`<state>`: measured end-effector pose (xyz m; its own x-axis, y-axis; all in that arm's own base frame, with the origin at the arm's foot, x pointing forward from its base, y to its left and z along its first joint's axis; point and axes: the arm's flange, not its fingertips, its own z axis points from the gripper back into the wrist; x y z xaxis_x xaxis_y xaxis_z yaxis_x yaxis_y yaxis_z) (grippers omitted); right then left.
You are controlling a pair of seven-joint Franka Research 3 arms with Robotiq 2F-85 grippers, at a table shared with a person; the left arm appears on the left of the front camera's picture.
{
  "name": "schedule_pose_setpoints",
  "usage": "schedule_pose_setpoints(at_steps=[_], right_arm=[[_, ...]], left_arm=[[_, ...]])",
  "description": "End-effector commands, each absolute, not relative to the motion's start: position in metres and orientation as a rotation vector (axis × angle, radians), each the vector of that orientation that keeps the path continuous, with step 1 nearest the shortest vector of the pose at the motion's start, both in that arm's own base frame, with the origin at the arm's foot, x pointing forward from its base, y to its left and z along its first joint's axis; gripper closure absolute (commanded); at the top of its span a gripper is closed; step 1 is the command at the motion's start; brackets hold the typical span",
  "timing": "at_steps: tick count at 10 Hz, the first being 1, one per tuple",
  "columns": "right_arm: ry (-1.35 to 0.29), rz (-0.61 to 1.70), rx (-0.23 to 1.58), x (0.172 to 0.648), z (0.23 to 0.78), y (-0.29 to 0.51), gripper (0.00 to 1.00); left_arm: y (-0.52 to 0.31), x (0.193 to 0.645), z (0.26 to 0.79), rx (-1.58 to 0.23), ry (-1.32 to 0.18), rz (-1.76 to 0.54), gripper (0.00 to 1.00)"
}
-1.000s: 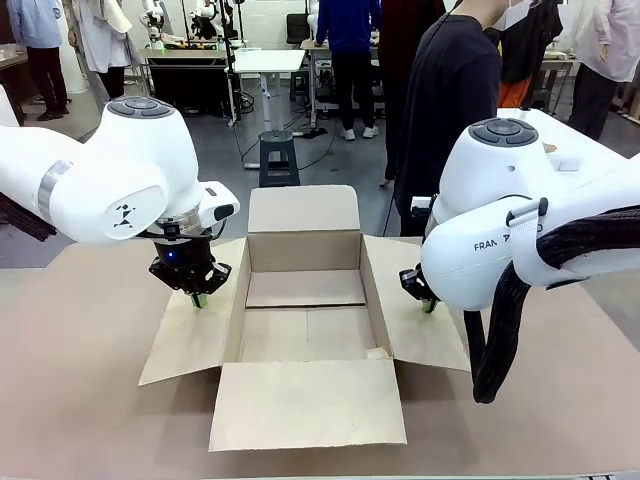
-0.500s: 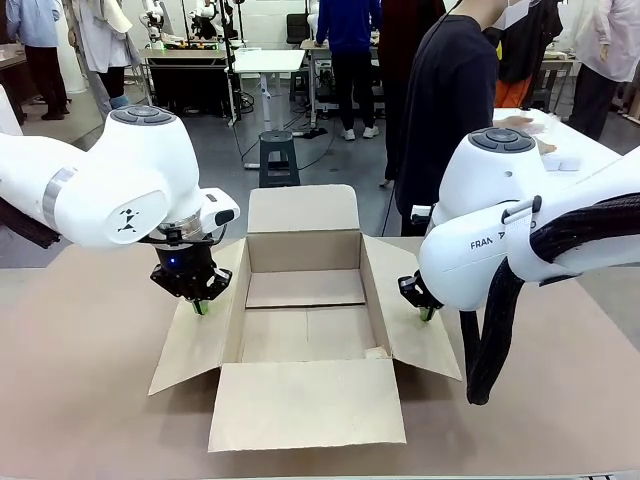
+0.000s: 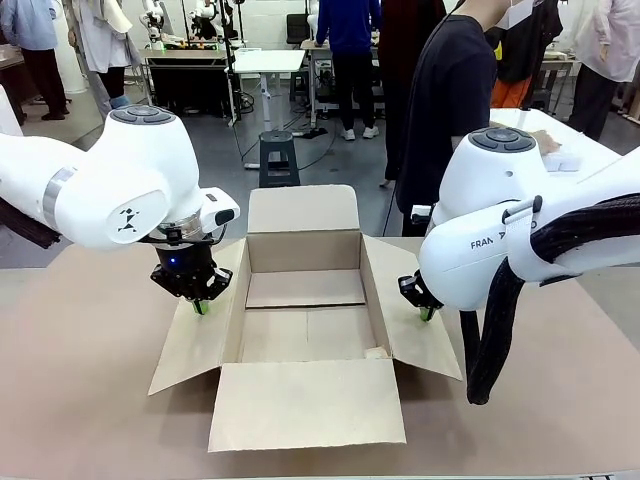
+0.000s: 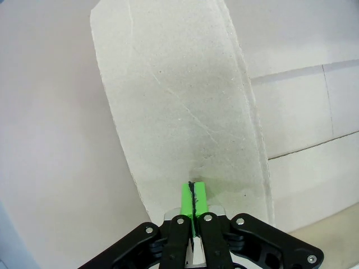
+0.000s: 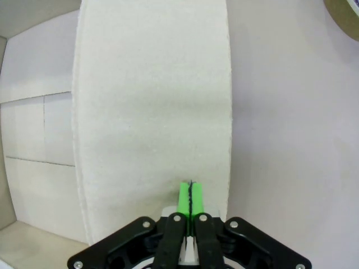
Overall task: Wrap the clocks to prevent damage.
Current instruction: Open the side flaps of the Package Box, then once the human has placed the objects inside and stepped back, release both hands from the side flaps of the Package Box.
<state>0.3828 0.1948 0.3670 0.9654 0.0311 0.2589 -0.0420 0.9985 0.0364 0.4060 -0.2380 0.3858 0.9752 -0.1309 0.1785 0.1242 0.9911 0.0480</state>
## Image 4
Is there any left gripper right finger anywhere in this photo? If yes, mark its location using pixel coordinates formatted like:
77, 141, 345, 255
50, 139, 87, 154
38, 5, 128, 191
192, 181, 325, 269

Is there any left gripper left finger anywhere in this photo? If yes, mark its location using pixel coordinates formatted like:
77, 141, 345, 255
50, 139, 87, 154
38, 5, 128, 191
75, 182, 195, 269

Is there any clear bubble wrap sheet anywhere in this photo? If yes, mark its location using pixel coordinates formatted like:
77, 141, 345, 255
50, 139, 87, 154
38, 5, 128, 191
90, 0, 275, 228

